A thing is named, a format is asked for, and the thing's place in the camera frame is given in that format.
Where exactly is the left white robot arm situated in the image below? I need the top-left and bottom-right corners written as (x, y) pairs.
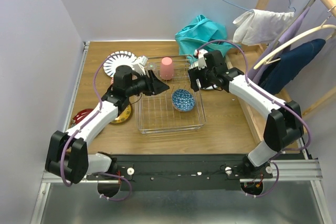
top-left (45, 65), bottom-right (170, 186)

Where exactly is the blue patterned bowl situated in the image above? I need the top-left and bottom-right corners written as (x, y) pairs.
top-left (172, 89), bottom-right (195, 112)

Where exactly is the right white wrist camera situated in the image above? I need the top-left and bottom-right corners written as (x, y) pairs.
top-left (193, 49), bottom-right (208, 70)

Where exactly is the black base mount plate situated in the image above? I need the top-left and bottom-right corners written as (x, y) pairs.
top-left (86, 153), bottom-right (310, 193)

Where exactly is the navy garment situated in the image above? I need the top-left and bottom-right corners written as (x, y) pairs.
top-left (258, 38), bottom-right (326, 95)

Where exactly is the wooden clothes rack frame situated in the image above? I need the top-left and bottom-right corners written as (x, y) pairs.
top-left (238, 0), bottom-right (335, 144)

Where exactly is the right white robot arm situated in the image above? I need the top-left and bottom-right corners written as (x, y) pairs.
top-left (188, 49), bottom-right (303, 178)

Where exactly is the white garment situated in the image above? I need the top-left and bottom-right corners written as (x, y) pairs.
top-left (232, 9), bottom-right (295, 46)

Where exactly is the clear glass cup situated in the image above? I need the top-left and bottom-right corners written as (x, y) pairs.
top-left (146, 62), bottom-right (158, 76)

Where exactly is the red floral bowl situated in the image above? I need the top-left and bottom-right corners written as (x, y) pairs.
top-left (69, 109), bottom-right (93, 128)

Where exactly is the gold black plate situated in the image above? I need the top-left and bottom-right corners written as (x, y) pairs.
top-left (111, 104), bottom-right (133, 125)

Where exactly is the white watermelon plate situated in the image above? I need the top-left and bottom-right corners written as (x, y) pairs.
top-left (196, 79), bottom-right (217, 90)

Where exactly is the grey metal hanger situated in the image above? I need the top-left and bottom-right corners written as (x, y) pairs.
top-left (302, 0), bottom-right (316, 12)

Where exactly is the cream plastic hanger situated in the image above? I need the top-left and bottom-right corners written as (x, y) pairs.
top-left (253, 24), bottom-right (336, 70)

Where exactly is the white blue striped plate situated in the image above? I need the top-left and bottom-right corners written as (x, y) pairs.
top-left (103, 51), bottom-right (137, 77)

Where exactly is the teal cloth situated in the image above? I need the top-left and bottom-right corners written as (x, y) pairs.
top-left (175, 15), bottom-right (235, 56)

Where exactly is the purple garment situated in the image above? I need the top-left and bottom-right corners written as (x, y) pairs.
top-left (246, 7), bottom-right (310, 83)

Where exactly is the wire dish rack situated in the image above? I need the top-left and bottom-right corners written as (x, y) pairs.
top-left (134, 55), bottom-right (206, 134)

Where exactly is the pink plastic cup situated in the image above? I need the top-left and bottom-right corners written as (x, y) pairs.
top-left (160, 57), bottom-right (174, 80)

